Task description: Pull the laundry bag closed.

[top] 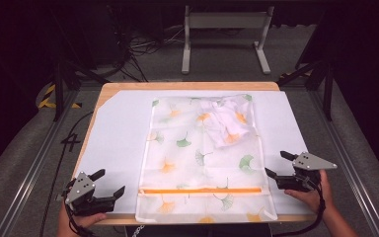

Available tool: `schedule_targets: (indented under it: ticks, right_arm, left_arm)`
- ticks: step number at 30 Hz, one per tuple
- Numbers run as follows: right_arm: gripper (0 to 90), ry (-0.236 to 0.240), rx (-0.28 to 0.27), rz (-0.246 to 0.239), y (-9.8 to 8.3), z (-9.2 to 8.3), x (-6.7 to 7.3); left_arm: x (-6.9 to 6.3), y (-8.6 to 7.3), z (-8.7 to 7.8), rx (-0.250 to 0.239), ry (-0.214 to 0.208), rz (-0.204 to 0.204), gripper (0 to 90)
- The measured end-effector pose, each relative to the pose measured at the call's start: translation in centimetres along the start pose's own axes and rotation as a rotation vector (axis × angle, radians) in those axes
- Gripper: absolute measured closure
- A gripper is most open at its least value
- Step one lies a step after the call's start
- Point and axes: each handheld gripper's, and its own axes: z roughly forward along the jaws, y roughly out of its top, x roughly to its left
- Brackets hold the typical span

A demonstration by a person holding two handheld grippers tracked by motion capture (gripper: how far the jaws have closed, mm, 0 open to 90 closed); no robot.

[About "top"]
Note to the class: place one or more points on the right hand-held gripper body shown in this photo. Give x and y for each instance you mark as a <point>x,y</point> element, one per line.
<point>311,163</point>

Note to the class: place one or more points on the grey metal stand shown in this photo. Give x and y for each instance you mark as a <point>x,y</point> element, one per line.
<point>227,19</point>

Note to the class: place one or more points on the person's left hand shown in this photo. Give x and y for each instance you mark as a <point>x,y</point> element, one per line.
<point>79,223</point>

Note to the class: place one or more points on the black tape mark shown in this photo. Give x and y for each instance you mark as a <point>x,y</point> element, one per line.
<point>71,141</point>

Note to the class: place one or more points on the wooden table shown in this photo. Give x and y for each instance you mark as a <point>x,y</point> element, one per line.
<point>177,86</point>

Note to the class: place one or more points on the white garment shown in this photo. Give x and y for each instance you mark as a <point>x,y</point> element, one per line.
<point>225,123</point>

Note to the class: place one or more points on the leaf print mesh laundry bag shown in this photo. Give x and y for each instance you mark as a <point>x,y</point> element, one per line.
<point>184,164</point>

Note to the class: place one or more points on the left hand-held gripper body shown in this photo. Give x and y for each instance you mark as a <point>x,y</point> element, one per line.
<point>79,192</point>

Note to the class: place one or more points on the aluminium floor rail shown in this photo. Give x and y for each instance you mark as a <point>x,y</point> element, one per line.
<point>348,164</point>
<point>33,171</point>

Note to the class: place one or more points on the black metal stand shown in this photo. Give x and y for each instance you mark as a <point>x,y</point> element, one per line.
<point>58,85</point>
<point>327,92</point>

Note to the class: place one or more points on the person's right hand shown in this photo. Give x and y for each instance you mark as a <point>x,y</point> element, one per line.
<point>314,199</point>

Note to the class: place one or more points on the white table sheet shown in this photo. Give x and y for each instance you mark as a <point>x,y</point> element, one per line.
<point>118,138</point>

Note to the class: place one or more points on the yellow black hazard tape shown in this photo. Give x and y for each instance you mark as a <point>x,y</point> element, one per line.
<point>46,98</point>

